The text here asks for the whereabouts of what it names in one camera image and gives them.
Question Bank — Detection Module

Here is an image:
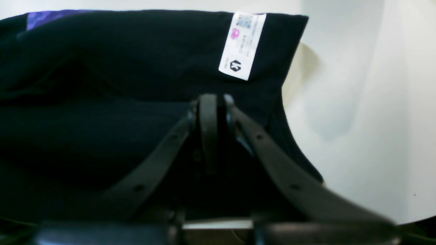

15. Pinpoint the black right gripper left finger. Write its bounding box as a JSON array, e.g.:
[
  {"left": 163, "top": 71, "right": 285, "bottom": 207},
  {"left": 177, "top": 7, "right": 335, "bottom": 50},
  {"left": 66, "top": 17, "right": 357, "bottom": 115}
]
[{"left": 34, "top": 94, "right": 217, "bottom": 245}]

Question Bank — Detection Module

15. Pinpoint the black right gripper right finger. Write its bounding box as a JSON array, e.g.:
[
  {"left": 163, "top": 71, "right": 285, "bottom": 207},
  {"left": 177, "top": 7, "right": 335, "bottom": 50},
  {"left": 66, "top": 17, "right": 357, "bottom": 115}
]
[{"left": 223, "top": 94, "right": 401, "bottom": 245}]

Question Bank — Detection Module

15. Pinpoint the black T-shirt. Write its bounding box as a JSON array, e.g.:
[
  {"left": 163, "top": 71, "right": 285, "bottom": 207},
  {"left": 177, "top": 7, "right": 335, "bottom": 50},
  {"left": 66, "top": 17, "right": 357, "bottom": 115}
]
[{"left": 0, "top": 10, "right": 324, "bottom": 223}]

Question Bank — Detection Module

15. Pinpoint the white garment label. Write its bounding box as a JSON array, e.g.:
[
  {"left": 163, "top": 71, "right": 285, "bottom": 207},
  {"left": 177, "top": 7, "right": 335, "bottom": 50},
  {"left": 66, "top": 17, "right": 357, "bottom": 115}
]
[{"left": 218, "top": 12, "right": 267, "bottom": 81}]

